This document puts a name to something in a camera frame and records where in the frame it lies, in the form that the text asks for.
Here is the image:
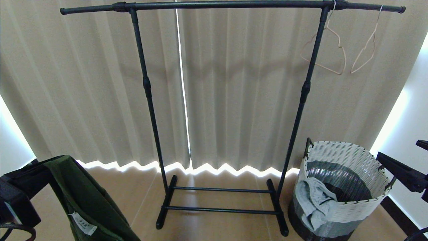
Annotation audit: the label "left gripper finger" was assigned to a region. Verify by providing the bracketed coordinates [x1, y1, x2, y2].
[3, 159, 56, 198]

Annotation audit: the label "green long-sleeved shirt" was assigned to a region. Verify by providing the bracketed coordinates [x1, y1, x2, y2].
[43, 155, 141, 241]

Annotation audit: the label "pink clothes hanger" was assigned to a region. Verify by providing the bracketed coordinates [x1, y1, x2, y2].
[300, 0, 346, 75]
[350, 5, 384, 74]

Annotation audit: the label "pale grey shorts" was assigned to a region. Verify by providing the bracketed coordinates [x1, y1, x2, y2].
[295, 177, 339, 232]

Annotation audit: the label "white laundry basket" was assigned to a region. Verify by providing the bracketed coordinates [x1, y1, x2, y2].
[288, 138, 398, 241]

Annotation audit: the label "black clothes rack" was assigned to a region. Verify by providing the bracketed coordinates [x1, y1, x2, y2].
[60, 0, 406, 237]

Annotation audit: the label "beige curtain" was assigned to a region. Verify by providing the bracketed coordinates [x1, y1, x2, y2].
[0, 0, 428, 177]

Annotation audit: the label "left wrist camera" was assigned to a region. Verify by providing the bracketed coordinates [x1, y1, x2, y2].
[0, 176, 41, 228]

